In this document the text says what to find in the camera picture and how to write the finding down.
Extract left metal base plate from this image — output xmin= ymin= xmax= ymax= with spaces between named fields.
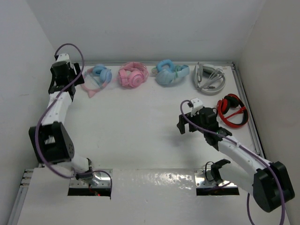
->
xmin=69 ymin=169 xmax=113 ymax=188

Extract aluminium table edge rail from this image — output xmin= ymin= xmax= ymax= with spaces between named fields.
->
xmin=9 ymin=61 xmax=282 ymax=225

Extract grey white headphones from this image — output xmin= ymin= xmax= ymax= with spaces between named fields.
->
xmin=193 ymin=62 xmax=226 ymax=95

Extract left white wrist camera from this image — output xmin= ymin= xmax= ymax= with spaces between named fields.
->
xmin=55 ymin=53 xmax=71 ymax=63

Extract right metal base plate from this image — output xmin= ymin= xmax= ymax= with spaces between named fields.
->
xmin=194 ymin=168 xmax=238 ymax=189

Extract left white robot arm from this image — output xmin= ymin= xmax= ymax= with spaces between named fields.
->
xmin=29 ymin=61 xmax=91 ymax=179

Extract light blue headphones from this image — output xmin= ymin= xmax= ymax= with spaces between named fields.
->
xmin=151 ymin=59 xmax=190 ymax=86

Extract pink gaming headphones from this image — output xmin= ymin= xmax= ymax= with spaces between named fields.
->
xmin=118 ymin=61 xmax=149 ymax=88

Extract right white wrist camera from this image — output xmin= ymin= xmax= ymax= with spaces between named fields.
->
xmin=188 ymin=98 xmax=203 ymax=117

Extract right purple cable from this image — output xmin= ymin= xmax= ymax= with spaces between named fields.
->
xmin=180 ymin=100 xmax=286 ymax=225

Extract blue pink cat-ear headphones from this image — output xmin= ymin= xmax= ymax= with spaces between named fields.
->
xmin=81 ymin=64 xmax=112 ymax=98

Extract red black headphones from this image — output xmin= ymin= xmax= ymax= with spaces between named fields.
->
xmin=216 ymin=94 xmax=249 ymax=129

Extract metal base plate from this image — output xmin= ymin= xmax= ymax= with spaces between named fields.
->
xmin=194 ymin=168 xmax=238 ymax=189
xmin=69 ymin=169 xmax=113 ymax=188

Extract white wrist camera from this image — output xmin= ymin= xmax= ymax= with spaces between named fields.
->
xmin=55 ymin=53 xmax=71 ymax=63
xmin=188 ymin=98 xmax=203 ymax=117

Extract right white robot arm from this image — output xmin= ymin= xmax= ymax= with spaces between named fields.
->
xmin=177 ymin=107 xmax=295 ymax=212

